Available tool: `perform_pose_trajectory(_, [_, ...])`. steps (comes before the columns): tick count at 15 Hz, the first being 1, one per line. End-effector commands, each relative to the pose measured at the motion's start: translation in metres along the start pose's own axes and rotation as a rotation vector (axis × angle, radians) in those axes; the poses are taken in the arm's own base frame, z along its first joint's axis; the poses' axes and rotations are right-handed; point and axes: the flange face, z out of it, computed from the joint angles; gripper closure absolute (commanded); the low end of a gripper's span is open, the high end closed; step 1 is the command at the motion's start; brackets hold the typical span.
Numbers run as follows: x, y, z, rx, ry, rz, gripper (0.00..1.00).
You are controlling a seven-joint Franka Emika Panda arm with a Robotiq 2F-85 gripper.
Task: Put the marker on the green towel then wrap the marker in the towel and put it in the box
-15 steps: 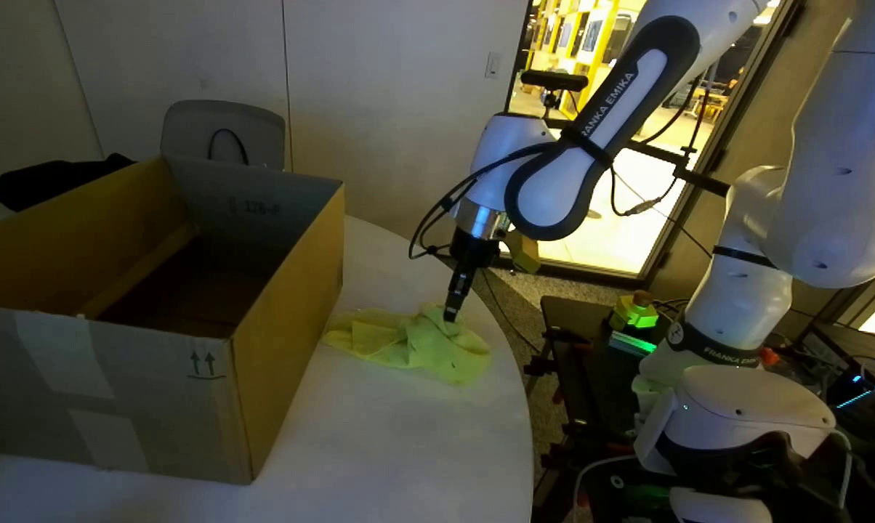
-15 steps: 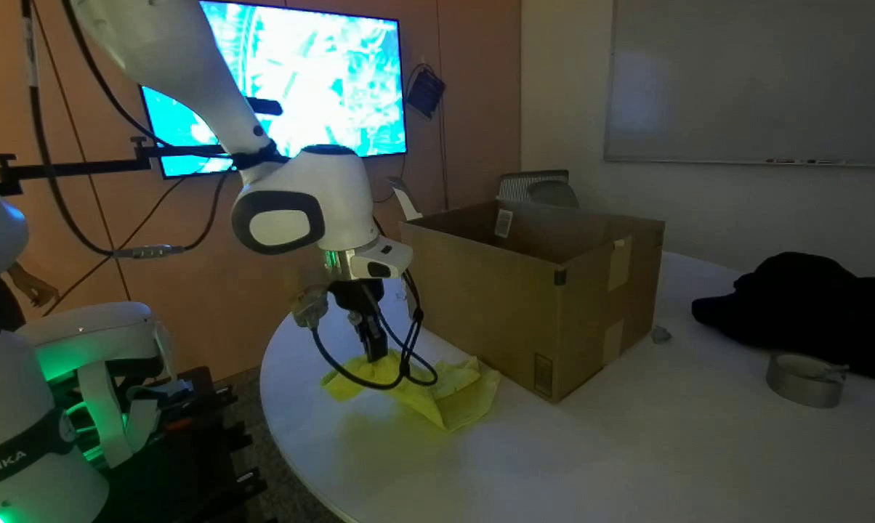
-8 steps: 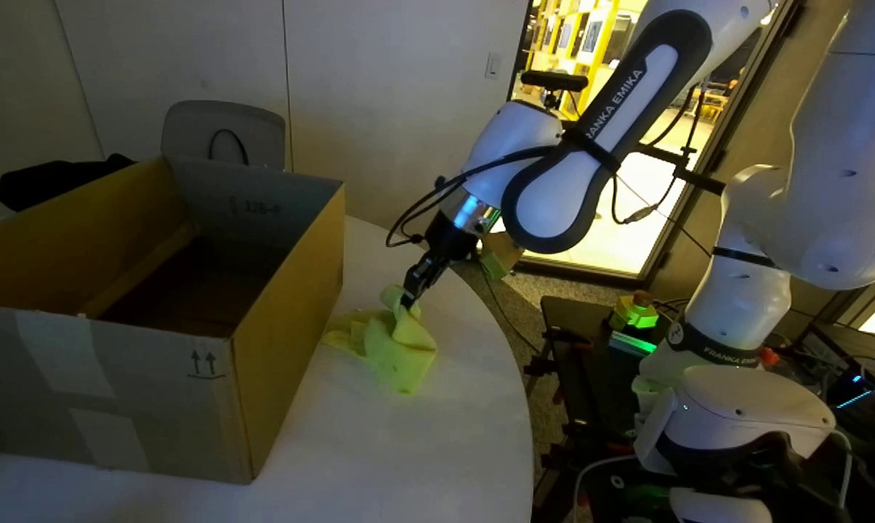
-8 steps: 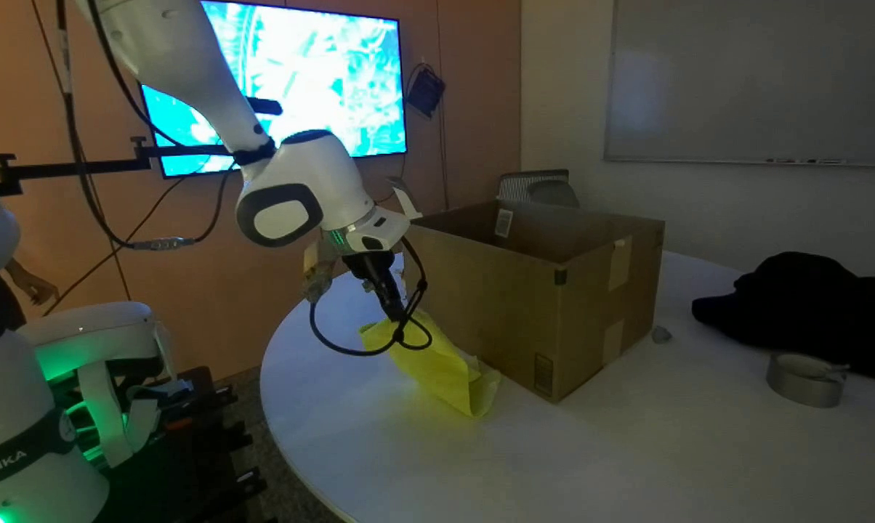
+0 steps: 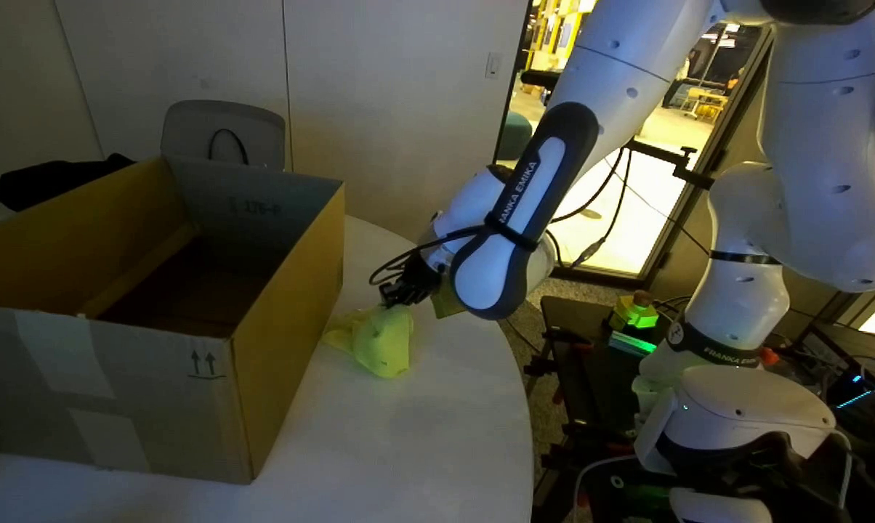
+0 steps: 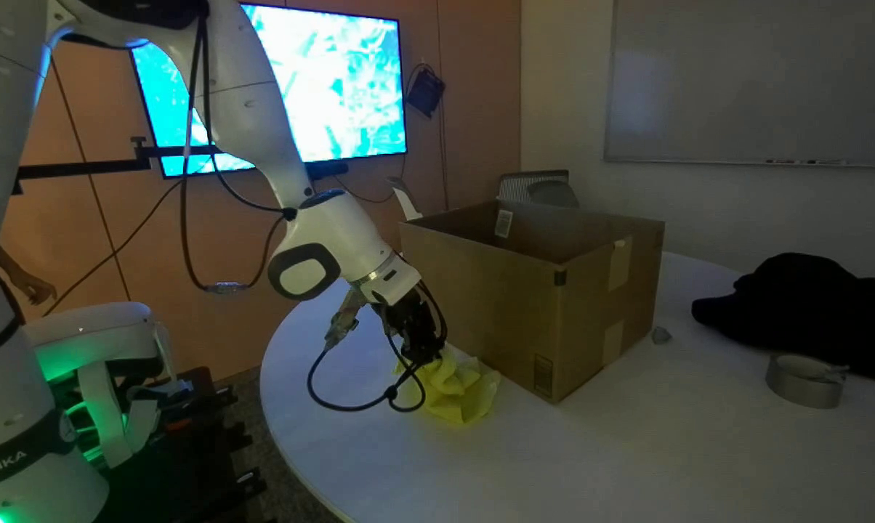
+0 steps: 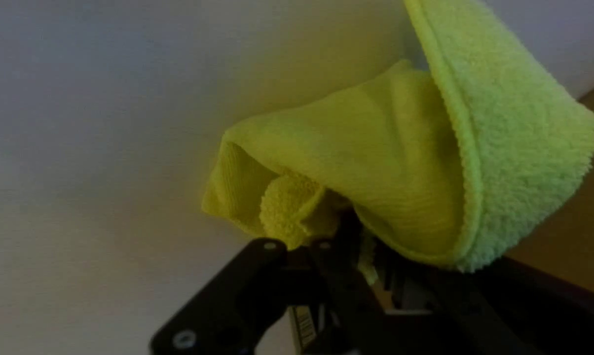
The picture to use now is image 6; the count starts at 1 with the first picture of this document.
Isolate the yellow cloth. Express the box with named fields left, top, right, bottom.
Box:
left=393, top=351, right=506, bottom=430

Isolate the brown cardboard box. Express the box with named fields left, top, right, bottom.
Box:
left=397, top=198, right=667, bottom=407

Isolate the black cloth heap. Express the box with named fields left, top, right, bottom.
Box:
left=689, top=250, right=875, bottom=385

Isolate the grey chair backrest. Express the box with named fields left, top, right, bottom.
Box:
left=494, top=169, right=580, bottom=211

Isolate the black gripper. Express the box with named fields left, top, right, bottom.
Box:
left=368, top=281, right=451, bottom=388

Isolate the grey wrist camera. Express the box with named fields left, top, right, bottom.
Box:
left=319, top=288, right=372, bottom=351

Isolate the wall whiteboard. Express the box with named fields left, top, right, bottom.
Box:
left=605, top=0, right=875, bottom=175

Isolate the wall television screen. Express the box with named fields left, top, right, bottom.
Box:
left=128, top=0, right=412, bottom=183

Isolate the black wall device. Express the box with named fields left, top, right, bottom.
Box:
left=403, top=64, right=446, bottom=118

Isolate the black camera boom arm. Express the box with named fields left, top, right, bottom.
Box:
left=7, top=137, right=225, bottom=186

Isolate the thin black wall cable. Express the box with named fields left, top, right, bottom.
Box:
left=39, top=178, right=186, bottom=319

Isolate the grey tape roll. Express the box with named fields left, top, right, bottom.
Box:
left=765, top=348, right=850, bottom=410

